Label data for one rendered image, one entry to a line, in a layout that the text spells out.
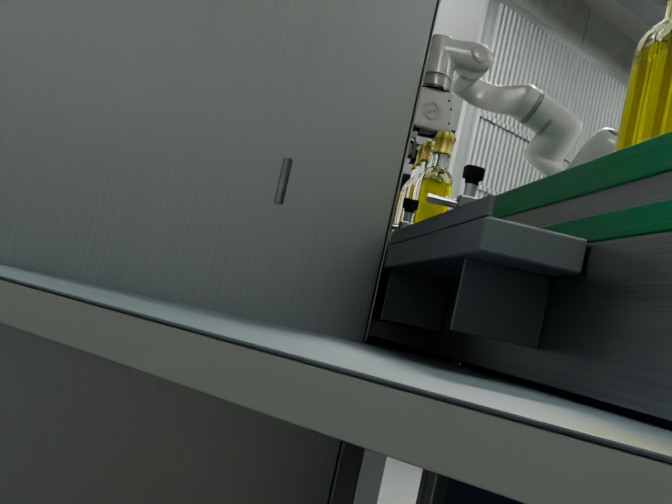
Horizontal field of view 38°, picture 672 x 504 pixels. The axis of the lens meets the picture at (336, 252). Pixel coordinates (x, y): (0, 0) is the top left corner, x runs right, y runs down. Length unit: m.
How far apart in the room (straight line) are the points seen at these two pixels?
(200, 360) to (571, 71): 6.83
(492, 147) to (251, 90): 5.35
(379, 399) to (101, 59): 0.89
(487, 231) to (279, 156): 0.52
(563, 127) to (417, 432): 1.83
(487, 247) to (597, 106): 6.87
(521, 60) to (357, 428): 6.38
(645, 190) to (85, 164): 0.73
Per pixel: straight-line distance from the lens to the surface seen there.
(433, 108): 2.13
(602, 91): 7.70
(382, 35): 1.31
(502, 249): 0.80
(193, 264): 1.25
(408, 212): 1.74
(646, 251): 0.72
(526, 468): 0.42
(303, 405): 0.51
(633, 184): 0.83
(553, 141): 2.26
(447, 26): 3.05
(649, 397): 0.67
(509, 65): 6.71
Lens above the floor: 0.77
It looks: 4 degrees up
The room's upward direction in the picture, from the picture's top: 12 degrees clockwise
